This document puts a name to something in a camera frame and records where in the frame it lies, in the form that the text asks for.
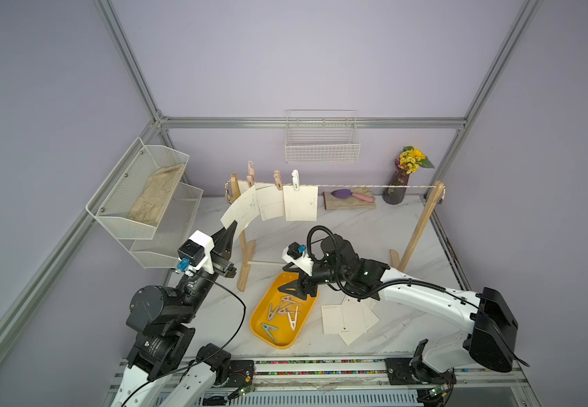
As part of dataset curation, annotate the pink clothespin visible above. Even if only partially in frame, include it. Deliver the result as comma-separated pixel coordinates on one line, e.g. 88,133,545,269
246,160,255,187
277,302,300,315
280,296,301,305
273,171,283,190

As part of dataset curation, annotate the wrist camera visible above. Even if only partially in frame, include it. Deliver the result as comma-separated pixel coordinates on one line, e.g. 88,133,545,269
282,243,313,276
176,231,214,276

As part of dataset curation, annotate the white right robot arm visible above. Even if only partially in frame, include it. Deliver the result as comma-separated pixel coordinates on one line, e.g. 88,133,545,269
279,226,525,384

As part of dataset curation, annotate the teal clothespin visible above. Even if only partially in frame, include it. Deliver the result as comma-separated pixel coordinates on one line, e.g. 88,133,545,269
261,323,279,344

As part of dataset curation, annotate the yellow plastic tray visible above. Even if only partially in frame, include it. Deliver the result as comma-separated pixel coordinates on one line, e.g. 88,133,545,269
249,272,317,349

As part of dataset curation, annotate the white mesh shelf basket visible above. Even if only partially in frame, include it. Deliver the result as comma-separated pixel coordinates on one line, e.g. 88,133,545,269
85,138,203,269

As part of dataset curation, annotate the red edged wooden board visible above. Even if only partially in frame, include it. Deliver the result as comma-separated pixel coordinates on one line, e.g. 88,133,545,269
323,188,376,210

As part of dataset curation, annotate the white wire wall basket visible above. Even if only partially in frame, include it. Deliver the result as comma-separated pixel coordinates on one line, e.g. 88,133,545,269
285,110,361,164

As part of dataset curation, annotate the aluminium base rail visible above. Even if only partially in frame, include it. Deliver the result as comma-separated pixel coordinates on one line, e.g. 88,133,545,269
104,355,540,406

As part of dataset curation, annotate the dark vase with yellow flowers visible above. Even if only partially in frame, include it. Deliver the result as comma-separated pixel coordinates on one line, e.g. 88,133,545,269
382,146,434,205

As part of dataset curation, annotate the wooden clothesline rack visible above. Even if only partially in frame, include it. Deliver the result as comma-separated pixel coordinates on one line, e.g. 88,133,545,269
224,174,447,293

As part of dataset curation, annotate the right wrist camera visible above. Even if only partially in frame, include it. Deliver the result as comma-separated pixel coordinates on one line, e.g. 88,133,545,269
282,243,313,276

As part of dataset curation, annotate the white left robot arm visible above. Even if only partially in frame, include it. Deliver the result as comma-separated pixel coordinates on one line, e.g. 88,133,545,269
112,221,238,406

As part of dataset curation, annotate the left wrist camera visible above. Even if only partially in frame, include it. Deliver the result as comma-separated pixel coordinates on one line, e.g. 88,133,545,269
176,231,214,276

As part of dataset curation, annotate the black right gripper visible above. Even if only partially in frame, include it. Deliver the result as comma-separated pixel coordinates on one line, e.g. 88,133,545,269
280,260,350,298

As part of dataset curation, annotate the white clothespin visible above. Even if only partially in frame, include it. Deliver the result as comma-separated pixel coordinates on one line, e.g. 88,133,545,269
291,170,300,191
287,310,299,331

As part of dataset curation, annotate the beige cloth in basket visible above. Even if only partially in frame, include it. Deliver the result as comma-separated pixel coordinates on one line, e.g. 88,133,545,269
128,164,185,227

